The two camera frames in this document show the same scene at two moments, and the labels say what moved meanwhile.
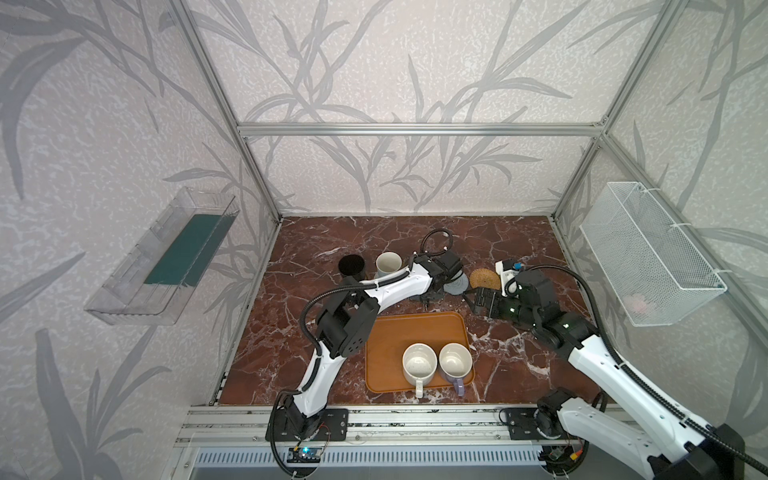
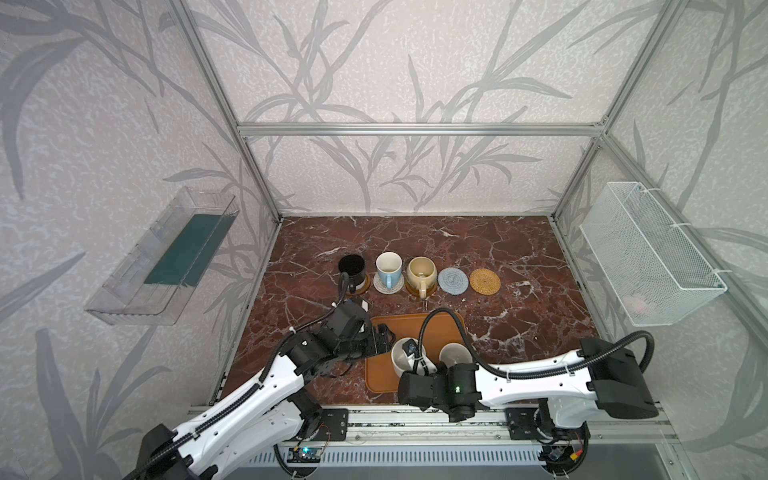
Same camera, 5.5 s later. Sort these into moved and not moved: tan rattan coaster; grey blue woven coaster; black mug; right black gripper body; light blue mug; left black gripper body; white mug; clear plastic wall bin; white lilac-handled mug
Moved: left black gripper body; right black gripper body; white mug
Not moved: black mug; clear plastic wall bin; grey blue woven coaster; tan rattan coaster; white lilac-handled mug; light blue mug
